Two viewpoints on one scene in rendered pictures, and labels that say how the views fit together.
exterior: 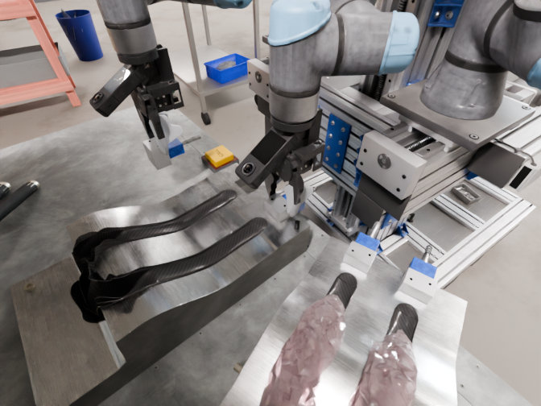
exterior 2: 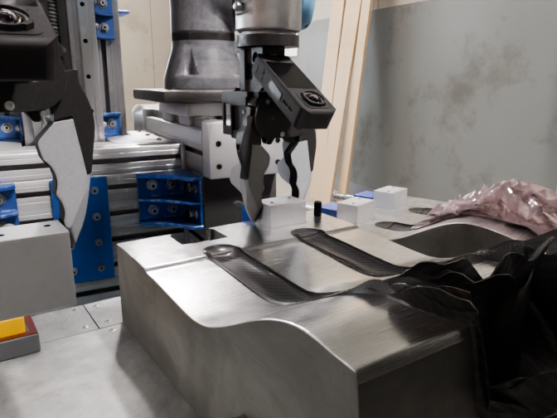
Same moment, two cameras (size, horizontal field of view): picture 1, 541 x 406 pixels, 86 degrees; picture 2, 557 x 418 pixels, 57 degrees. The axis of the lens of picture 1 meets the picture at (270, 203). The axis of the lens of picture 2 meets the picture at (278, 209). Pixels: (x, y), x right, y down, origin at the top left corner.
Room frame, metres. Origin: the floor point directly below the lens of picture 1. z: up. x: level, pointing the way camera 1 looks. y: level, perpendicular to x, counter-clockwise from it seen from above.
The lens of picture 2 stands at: (0.35, 0.58, 1.06)
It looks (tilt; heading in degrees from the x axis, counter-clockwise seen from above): 14 degrees down; 276
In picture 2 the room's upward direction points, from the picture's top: straight up
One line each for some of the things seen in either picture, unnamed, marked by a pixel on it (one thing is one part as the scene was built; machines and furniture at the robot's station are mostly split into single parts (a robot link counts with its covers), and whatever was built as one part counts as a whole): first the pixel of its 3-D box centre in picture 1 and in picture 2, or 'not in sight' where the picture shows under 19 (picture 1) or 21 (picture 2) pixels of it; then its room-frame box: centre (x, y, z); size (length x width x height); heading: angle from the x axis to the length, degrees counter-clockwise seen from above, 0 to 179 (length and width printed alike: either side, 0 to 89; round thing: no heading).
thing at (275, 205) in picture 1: (295, 200); (259, 213); (0.44, -0.05, 0.89); 0.13 x 0.05 x 0.05; 129
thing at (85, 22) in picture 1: (80, 34); not in sight; (3.78, 2.22, 0.25); 0.41 x 0.37 x 0.50; 71
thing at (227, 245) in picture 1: (172, 240); (370, 257); (0.31, 0.18, 0.92); 0.35 x 0.16 x 0.09; 129
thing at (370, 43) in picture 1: (365, 41); not in sight; (0.45, -0.14, 1.20); 0.11 x 0.11 x 0.08; 5
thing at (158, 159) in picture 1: (175, 146); (19, 250); (0.58, 0.23, 0.93); 0.13 x 0.05 x 0.05; 129
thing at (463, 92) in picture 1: (468, 78); (204, 61); (0.59, -0.40, 1.09); 0.15 x 0.15 x 0.10
